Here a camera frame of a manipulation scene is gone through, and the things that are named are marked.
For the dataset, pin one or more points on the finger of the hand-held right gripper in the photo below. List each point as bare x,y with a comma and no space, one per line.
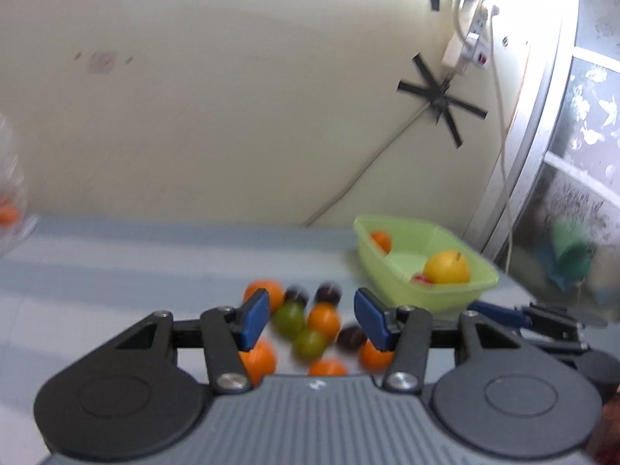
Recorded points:
557,346
499,315

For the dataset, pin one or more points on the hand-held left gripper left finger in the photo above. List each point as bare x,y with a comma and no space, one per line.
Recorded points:
254,317

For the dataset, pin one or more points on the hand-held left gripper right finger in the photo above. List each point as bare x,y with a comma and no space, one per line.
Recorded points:
370,317

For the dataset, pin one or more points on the dark purple plum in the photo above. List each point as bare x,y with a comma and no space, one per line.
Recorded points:
328,293
296,295
351,336

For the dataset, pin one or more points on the orange tangerine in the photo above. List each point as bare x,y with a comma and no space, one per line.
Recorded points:
323,319
329,367
381,241
261,361
273,290
370,357

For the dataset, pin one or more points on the green plum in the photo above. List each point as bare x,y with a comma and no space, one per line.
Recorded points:
289,318
309,343

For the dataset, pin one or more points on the light green plastic basket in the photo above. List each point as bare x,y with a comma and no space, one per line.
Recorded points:
407,261

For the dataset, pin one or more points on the small red fruit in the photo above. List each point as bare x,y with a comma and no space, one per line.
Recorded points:
421,279

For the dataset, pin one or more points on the yellow pear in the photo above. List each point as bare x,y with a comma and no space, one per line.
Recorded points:
446,267

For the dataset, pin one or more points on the green cup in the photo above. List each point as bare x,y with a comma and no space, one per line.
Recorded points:
571,252

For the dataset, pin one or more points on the blue striped sheet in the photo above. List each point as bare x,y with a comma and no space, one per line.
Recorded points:
121,271

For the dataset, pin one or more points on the black tape cross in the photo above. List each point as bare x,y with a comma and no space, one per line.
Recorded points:
438,100

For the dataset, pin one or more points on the white plug adapter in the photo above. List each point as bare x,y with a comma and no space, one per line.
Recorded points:
478,51

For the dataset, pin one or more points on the orange fruit in bag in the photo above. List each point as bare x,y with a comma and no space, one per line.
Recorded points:
7,214

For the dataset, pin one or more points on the white power strip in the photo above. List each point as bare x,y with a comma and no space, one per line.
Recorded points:
460,48

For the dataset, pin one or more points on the clear plastic bag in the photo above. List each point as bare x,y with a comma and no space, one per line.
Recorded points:
9,164

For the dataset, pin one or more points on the white window frame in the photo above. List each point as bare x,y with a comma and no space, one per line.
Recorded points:
537,131

